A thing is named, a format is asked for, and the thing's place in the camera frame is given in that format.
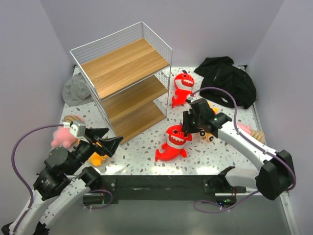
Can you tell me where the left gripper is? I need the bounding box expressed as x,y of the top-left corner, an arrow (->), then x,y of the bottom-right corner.
67,127 -> 123,174

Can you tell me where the red shark plush front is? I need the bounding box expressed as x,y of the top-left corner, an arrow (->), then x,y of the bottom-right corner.
155,124 -> 193,162

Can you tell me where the red shark plush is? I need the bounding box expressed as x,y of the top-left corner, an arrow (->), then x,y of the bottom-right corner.
172,70 -> 195,108
155,124 -> 193,162

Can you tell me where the yellow plush red dotted dress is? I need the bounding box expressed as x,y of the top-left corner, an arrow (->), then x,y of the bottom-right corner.
199,101 -> 219,142

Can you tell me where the red shark plush back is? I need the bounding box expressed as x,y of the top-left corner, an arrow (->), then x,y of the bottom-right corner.
172,70 -> 195,108

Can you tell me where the yellow plush near left arm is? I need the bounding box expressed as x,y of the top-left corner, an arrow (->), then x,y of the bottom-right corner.
88,139 -> 108,166

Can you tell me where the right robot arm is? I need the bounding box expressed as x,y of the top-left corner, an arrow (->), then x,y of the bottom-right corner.
182,95 -> 295,200

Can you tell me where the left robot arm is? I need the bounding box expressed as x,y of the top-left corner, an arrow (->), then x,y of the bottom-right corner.
1,122 -> 123,235

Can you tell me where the pink plush striped hat left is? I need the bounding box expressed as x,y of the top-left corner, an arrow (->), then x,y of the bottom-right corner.
51,115 -> 84,148

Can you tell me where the pink plush striped hat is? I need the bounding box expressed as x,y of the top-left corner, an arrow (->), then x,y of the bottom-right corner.
51,115 -> 84,148
237,123 -> 265,143

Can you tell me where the grey cloth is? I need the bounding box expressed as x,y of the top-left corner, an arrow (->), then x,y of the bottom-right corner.
62,73 -> 93,106

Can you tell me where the black jacket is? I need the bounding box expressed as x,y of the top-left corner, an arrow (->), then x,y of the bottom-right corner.
194,56 -> 256,109

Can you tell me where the pink plush striped hat right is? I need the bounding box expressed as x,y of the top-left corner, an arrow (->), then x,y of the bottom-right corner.
237,123 -> 265,143

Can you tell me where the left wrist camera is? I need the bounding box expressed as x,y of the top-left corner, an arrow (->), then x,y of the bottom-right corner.
69,120 -> 87,142

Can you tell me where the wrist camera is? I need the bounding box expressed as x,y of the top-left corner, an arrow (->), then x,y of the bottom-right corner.
69,120 -> 87,142
186,94 -> 196,103

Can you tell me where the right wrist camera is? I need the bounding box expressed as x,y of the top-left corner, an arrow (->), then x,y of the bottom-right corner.
186,94 -> 196,103

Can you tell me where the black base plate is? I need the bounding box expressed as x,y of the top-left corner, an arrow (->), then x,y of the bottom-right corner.
82,175 -> 247,206

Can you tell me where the white wire wooden shelf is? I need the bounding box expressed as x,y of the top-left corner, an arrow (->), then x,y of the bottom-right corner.
70,22 -> 173,143

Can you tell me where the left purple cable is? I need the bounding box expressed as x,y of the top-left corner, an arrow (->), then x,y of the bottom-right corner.
11,123 -> 65,232

